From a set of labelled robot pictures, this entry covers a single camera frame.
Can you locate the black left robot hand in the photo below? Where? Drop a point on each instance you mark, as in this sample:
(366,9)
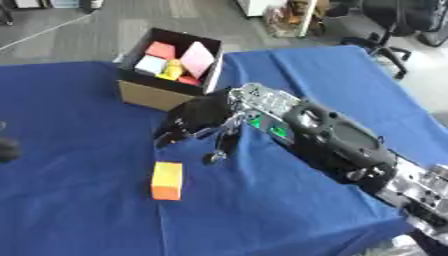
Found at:
(7,149)

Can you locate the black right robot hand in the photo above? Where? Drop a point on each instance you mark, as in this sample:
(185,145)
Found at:
(195,115)

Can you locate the silver and black right robot arm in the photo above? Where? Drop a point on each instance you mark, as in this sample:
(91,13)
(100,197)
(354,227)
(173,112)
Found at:
(326,143)

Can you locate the cardboard box with black inside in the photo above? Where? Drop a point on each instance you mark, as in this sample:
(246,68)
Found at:
(166,71)

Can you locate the small red block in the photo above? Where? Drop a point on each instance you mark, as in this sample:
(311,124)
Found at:
(189,80)

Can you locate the yellow toy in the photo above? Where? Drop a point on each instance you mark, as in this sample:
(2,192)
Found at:
(171,70)

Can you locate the pink rectangular block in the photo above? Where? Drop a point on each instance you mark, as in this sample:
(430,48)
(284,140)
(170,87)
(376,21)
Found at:
(197,59)

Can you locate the white square block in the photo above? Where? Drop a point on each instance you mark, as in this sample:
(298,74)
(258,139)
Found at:
(150,65)

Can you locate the orange rectangular block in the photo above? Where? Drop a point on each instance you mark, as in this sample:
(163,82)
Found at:
(167,181)

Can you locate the red square block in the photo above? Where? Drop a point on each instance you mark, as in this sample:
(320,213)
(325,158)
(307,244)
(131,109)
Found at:
(160,50)

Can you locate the white shelf with items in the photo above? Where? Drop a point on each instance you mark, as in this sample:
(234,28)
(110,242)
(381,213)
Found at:
(289,15)

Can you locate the black office chair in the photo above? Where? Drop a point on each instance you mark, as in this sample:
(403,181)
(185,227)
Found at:
(391,26)

